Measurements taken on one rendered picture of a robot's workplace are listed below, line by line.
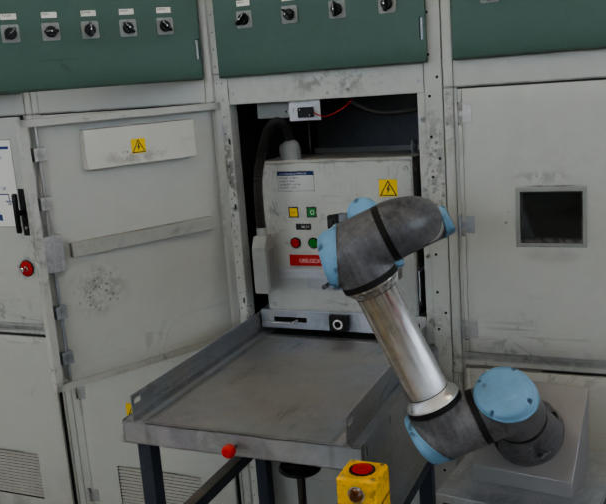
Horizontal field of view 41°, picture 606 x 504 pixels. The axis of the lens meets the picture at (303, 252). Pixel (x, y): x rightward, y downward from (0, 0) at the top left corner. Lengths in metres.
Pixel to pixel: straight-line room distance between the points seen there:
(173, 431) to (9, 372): 1.33
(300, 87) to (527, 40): 0.65
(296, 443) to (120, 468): 1.32
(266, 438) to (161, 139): 0.96
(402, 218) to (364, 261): 0.11
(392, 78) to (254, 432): 1.03
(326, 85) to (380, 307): 0.95
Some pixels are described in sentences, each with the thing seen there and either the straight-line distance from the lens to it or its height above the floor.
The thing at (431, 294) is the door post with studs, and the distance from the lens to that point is 2.38.
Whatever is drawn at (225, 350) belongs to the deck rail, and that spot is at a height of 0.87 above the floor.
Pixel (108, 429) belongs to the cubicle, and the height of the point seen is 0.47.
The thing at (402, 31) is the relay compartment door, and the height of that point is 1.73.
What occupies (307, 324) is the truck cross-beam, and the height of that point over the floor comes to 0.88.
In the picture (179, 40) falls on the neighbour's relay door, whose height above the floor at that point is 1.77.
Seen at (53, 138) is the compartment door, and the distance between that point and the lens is 2.30.
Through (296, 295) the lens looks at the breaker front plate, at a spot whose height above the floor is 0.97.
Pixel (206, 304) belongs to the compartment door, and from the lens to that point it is 2.58.
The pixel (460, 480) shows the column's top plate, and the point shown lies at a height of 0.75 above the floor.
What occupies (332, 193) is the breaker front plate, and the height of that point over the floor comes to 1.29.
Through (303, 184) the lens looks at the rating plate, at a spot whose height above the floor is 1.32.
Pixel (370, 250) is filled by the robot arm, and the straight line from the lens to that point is 1.55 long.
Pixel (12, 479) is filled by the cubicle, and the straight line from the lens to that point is 3.46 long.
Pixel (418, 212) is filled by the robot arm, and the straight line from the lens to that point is 1.57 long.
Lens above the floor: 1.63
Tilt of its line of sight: 12 degrees down
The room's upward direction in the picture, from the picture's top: 4 degrees counter-clockwise
